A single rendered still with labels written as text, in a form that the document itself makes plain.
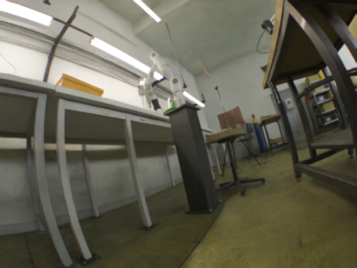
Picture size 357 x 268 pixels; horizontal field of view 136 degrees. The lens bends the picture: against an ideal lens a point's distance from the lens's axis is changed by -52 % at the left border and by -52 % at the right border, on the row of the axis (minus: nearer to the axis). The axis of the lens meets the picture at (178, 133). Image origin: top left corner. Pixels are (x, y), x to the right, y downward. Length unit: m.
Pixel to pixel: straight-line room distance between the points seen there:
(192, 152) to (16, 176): 1.63
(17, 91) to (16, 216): 1.16
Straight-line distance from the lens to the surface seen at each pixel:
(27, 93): 0.89
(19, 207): 1.70
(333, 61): 0.62
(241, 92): 6.59
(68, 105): 0.93
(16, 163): 1.70
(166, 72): 1.48
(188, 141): 1.14
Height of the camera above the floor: 0.43
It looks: 11 degrees up
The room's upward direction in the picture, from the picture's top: 13 degrees counter-clockwise
